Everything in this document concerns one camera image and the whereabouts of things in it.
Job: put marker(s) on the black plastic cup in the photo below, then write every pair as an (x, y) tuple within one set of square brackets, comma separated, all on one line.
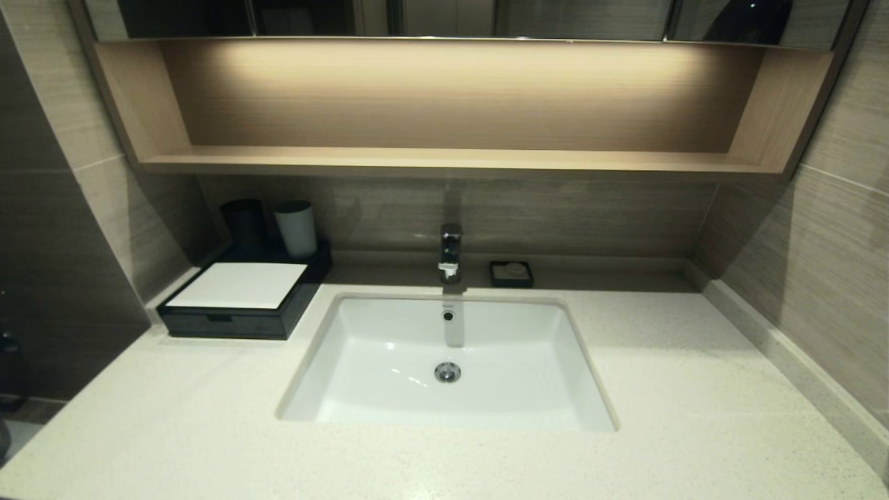
[(242, 226)]

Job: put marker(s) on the black amenity box with drawer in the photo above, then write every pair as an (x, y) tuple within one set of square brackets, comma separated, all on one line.
[(239, 285)]

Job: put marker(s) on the chrome faucet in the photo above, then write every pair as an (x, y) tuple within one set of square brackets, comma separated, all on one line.
[(450, 250)]

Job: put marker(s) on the black square soap dish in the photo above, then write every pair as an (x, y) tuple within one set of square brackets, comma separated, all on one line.
[(496, 278)]

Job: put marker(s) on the round beige soap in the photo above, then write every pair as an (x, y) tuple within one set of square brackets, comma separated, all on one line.
[(514, 269)]

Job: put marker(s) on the chrome sink drain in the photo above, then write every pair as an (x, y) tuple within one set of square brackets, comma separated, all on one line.
[(448, 372)]

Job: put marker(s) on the white ceramic sink basin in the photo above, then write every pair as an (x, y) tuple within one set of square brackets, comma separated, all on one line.
[(514, 375)]

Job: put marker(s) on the grey plastic cup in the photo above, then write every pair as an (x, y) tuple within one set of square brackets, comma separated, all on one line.
[(296, 229)]

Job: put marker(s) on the mirror cabinet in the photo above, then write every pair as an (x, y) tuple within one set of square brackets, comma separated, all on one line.
[(555, 17)]

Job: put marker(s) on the wooden wall shelf niche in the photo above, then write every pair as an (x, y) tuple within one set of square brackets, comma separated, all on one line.
[(451, 160)]

